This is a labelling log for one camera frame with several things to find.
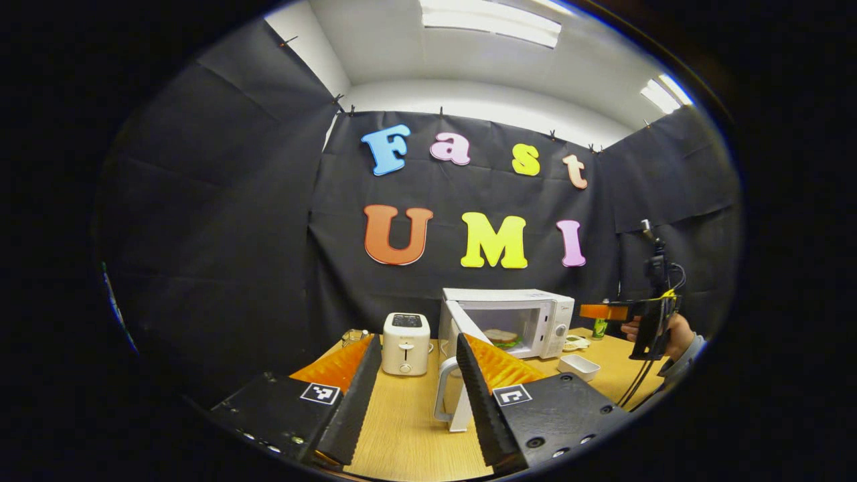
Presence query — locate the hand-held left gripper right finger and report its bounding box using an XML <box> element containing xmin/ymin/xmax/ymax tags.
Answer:
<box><xmin>455</xmin><ymin>332</ymin><xmax>631</xmax><ymax>473</ymax></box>

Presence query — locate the white microwave oven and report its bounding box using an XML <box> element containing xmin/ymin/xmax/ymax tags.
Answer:
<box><xmin>434</xmin><ymin>288</ymin><xmax>575</xmax><ymax>432</ymax></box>

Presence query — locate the white rectangular dish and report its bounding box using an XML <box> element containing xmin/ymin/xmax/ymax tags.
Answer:
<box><xmin>557</xmin><ymin>354</ymin><xmax>601</xmax><ymax>382</ymax></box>

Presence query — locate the white toaster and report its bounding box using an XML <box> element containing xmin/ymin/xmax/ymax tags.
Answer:
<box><xmin>382</xmin><ymin>313</ymin><xmax>431</xmax><ymax>376</ymax></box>

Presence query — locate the black backdrop cloth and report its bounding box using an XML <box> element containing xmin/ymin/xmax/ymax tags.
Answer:
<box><xmin>94</xmin><ymin>19</ymin><xmax>744</xmax><ymax>402</ymax></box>

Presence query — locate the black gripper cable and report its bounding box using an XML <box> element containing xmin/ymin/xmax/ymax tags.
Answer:
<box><xmin>616</xmin><ymin>358</ymin><xmax>654</xmax><ymax>409</ymax></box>

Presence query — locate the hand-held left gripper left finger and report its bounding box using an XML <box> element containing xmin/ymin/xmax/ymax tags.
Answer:
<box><xmin>211</xmin><ymin>333</ymin><xmax>383</xmax><ymax>469</ymax></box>

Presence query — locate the ceiling light panel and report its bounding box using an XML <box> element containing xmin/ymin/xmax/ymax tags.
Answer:
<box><xmin>420</xmin><ymin>0</ymin><xmax>563</xmax><ymax>49</ymax></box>
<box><xmin>639</xmin><ymin>74</ymin><xmax>694</xmax><ymax>115</ymax></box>

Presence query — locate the sandwich with lettuce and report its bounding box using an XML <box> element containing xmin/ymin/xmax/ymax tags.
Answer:
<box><xmin>483</xmin><ymin>328</ymin><xmax>524</xmax><ymax>349</ymax></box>

